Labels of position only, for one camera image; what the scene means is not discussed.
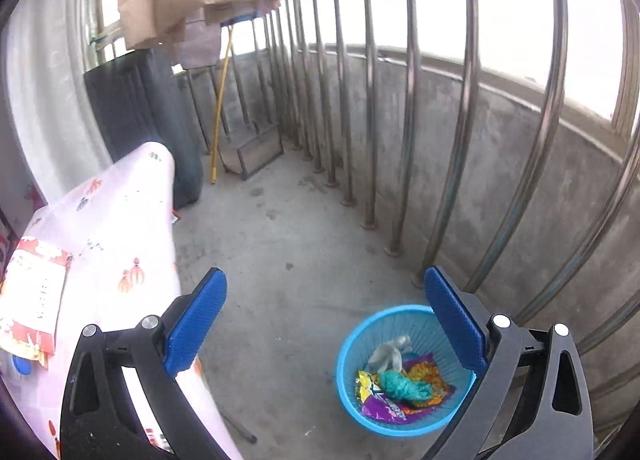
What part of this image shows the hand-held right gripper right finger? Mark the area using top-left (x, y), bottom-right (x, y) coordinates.
top-left (422, 266), bottom-right (596, 460)

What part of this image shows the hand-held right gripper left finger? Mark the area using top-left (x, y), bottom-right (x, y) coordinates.
top-left (59, 267), bottom-right (242, 460)

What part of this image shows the clear red-print plastic wrapper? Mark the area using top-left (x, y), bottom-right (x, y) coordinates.
top-left (367, 335), bottom-right (413, 373)

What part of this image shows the green plastic bag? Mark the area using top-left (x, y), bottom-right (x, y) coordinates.
top-left (377, 371), bottom-right (435, 403)

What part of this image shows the purple noodle packet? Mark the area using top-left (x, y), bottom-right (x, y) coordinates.
top-left (354, 352), bottom-right (457, 425)

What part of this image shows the blue plastic waste basket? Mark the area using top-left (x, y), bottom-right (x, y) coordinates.
top-left (335, 305), bottom-right (478, 437)

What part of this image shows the red and white carton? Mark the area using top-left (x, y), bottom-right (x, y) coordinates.
top-left (0, 235), bottom-right (73, 368)

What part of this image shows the metal table leg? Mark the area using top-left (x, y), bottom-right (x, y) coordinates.
top-left (220, 410), bottom-right (258, 445)

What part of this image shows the pink balloon-print tablecloth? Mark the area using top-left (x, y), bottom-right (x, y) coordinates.
top-left (0, 141), bottom-right (246, 460)

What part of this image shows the metal dustpan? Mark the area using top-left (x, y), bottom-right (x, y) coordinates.
top-left (217, 120), bottom-right (286, 181)

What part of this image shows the black ribbed panel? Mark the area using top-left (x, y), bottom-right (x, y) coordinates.
top-left (82, 47), bottom-right (205, 211)

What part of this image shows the metal balcony railing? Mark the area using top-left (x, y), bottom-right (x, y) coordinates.
top-left (75, 0), bottom-right (640, 441)

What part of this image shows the grey hanging cloth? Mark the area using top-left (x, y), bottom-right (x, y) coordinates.
top-left (172, 10), bottom-right (223, 71)

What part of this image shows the yellow broom handle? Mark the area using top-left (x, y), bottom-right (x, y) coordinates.
top-left (209, 24), bottom-right (236, 185)

